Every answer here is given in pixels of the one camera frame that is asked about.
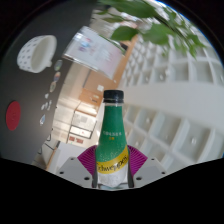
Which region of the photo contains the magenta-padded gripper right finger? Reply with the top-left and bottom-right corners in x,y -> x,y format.
125,145 -> 168,190

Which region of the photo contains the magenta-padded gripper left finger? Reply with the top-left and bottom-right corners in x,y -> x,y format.
54,145 -> 100,189

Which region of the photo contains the green drink bottle yellow label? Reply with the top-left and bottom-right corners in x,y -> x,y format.
94,89 -> 130,188

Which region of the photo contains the flat round red coaster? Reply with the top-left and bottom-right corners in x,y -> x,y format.
5,100 -> 22,132

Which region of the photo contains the round printed badge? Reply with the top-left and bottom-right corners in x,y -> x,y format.
53,71 -> 62,83
53,59 -> 64,72
49,80 -> 58,94

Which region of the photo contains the white dotted cup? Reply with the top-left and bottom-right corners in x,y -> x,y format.
16,34 -> 58,74

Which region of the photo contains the green leafy potted plant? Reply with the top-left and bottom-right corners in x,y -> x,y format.
96,0 -> 208,59

